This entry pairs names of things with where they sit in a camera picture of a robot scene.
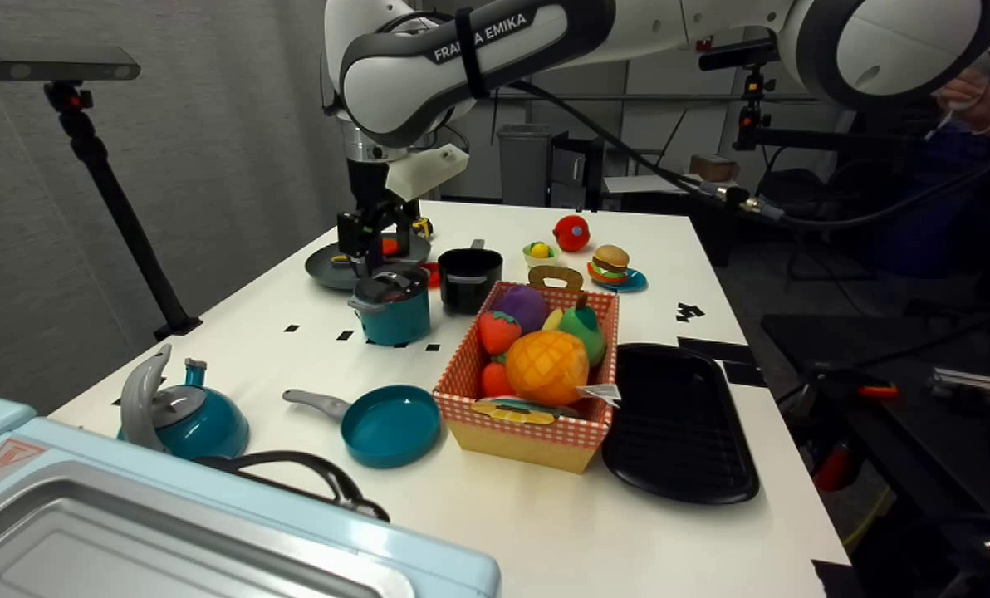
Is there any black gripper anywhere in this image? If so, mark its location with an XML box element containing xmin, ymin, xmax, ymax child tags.
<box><xmin>334</xmin><ymin>157</ymin><xmax>424</xmax><ymax>277</ymax></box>

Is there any grey black pot lid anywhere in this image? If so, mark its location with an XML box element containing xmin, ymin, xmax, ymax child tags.
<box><xmin>353</xmin><ymin>261</ymin><xmax>431</xmax><ymax>308</ymax></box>

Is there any teal blue toy pot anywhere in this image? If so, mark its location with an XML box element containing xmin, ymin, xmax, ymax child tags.
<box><xmin>344</xmin><ymin>281</ymin><xmax>435</xmax><ymax>348</ymax></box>

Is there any black toy pot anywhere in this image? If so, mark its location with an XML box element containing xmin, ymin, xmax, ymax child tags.
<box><xmin>439</xmin><ymin>247</ymin><xmax>509</xmax><ymax>318</ymax></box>

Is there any person's hand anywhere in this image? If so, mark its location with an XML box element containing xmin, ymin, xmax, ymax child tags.
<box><xmin>935</xmin><ymin>55</ymin><xmax>990</xmax><ymax>138</ymax></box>

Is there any dark grey toy plate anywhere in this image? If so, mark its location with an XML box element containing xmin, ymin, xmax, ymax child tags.
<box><xmin>303</xmin><ymin>232</ymin><xmax>431</xmax><ymax>295</ymax></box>

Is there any red orange plush fruit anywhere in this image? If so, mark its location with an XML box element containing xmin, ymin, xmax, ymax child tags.
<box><xmin>475</xmin><ymin>308</ymin><xmax>526</xmax><ymax>359</ymax></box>

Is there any purple plush fruit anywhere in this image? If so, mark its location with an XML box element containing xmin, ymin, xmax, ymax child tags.
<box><xmin>496</xmin><ymin>281</ymin><xmax>552</xmax><ymax>334</ymax></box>

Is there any grey waste bin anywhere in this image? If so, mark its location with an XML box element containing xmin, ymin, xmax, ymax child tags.
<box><xmin>496</xmin><ymin>123</ymin><xmax>556</xmax><ymax>207</ymax></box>

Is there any small red plush fruit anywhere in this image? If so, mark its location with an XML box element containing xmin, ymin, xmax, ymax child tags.
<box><xmin>480</xmin><ymin>359</ymin><xmax>519</xmax><ymax>398</ymax></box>

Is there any teal toy frying pan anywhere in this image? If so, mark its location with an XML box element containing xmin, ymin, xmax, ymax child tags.
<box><xmin>281</xmin><ymin>381</ymin><xmax>446</xmax><ymax>469</ymax></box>

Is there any brown toy bread slice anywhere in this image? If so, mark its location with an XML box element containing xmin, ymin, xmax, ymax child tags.
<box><xmin>526</xmin><ymin>261</ymin><xmax>588</xmax><ymax>295</ymax></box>

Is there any red toy tomato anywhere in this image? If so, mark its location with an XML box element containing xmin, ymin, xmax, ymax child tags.
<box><xmin>552</xmin><ymin>212</ymin><xmax>596</xmax><ymax>257</ymax></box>

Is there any black box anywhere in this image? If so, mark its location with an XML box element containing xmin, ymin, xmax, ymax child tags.
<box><xmin>546</xmin><ymin>130</ymin><xmax>607</xmax><ymax>212</ymax></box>

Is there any green plush pepper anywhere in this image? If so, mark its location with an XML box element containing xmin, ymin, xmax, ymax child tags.
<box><xmin>559</xmin><ymin>304</ymin><xmax>607</xmax><ymax>369</ymax></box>

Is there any toy hamburger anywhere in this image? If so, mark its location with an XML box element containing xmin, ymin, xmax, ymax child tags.
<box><xmin>586</xmin><ymin>242</ymin><xmax>636</xmax><ymax>293</ymax></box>

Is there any orange checked cardboard basket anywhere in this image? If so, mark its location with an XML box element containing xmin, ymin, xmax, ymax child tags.
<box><xmin>431</xmin><ymin>278</ymin><xmax>621</xmax><ymax>476</ymax></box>

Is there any small blue toy plate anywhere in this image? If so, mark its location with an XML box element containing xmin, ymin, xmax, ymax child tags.
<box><xmin>583</xmin><ymin>266</ymin><xmax>652</xmax><ymax>295</ymax></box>

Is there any black tripod with red knob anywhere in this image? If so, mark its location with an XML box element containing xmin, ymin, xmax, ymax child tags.
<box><xmin>43</xmin><ymin>75</ymin><xmax>203</xmax><ymax>342</ymax></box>

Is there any white side table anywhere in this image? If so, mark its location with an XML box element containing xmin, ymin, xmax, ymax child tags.
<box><xmin>602</xmin><ymin>173</ymin><xmax>748</xmax><ymax>212</ymax></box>

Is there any black plastic tray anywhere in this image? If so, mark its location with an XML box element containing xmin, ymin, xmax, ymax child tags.
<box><xmin>598</xmin><ymin>340</ymin><xmax>762</xmax><ymax>509</ymax></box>

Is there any black office chair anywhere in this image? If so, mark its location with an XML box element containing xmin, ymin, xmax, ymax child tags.
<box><xmin>789</xmin><ymin>95</ymin><xmax>951</xmax><ymax>278</ymax></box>

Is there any blue barrel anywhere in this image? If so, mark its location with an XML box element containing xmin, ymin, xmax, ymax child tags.
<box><xmin>880</xmin><ymin>130</ymin><xmax>990</xmax><ymax>278</ymax></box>

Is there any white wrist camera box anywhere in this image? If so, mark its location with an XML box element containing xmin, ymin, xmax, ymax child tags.
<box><xmin>382</xmin><ymin>143</ymin><xmax>475</xmax><ymax>207</ymax></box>

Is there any black power cable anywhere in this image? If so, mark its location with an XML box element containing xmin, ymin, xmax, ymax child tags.
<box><xmin>198</xmin><ymin>445</ymin><xmax>393</xmax><ymax>521</ymax></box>

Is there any teal kettle with grey handle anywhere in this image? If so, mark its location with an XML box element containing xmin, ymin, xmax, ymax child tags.
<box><xmin>116</xmin><ymin>342</ymin><xmax>251</xmax><ymax>463</ymax></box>

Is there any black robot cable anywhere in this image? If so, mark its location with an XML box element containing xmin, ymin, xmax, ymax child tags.
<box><xmin>509</xmin><ymin>72</ymin><xmax>990</xmax><ymax>232</ymax></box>

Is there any black stereo camera bar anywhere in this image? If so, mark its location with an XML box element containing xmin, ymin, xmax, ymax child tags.
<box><xmin>0</xmin><ymin>40</ymin><xmax>146</xmax><ymax>82</ymax></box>
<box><xmin>699</xmin><ymin>36</ymin><xmax>789</xmax><ymax>72</ymax></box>

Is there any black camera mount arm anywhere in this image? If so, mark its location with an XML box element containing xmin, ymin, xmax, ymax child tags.
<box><xmin>734</xmin><ymin>62</ymin><xmax>853</xmax><ymax>154</ymax></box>

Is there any red handled tool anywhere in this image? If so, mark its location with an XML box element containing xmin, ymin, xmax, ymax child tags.
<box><xmin>810</xmin><ymin>374</ymin><xmax>903</xmax><ymax>407</ymax></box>

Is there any teal handled tool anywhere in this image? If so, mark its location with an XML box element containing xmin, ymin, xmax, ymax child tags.
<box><xmin>928</xmin><ymin>364</ymin><xmax>990</xmax><ymax>402</ymax></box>

